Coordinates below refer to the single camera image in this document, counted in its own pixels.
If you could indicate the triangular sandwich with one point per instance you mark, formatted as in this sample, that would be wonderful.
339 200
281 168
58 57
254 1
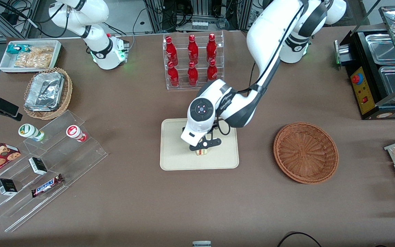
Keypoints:
202 152

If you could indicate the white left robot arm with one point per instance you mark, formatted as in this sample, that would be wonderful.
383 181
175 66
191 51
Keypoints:
269 34

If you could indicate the beige rectangular serving tray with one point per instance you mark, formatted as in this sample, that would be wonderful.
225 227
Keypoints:
177 157

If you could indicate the brown round wicker basket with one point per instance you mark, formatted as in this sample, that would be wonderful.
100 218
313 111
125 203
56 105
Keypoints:
305 152

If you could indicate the light oval wicker basket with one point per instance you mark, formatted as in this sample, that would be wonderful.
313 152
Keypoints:
68 91

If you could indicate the clear acrylic bottle rack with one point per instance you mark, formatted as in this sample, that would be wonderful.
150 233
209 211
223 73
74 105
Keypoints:
202 85

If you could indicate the red cola bottle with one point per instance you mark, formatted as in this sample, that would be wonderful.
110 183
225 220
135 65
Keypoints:
211 48
193 49
171 51
192 75
212 73
173 76

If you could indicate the small grey device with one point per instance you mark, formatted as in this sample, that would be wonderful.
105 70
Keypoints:
201 244

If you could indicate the red white yogurt cup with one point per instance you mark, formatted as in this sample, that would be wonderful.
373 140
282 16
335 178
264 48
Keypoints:
74 132

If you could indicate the clear acrylic stepped shelf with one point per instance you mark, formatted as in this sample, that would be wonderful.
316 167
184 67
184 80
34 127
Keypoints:
63 161

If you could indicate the brown Snickers bar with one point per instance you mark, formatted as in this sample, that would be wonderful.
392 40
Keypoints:
46 185

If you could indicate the small black white carton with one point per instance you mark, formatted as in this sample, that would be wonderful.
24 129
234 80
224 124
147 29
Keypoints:
37 165

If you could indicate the stack of foil trays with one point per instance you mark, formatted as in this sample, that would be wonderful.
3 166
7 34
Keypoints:
45 91

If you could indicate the black hot food display case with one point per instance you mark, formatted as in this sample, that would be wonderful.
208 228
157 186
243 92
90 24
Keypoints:
365 89

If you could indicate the green white yogurt cup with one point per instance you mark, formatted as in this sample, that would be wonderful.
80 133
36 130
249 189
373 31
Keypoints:
29 131

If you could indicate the clear bag of chips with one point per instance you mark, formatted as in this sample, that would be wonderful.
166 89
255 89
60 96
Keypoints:
34 57

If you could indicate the white rectangular plastic bin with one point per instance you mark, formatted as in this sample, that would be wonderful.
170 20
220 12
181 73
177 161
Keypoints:
7 65

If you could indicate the teal snack packet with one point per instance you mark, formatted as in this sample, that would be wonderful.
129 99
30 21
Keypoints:
14 48

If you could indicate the aluminium frame rack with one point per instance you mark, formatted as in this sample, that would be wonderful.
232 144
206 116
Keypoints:
201 10

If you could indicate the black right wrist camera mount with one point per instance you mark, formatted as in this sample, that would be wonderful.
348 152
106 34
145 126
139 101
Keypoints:
5 107

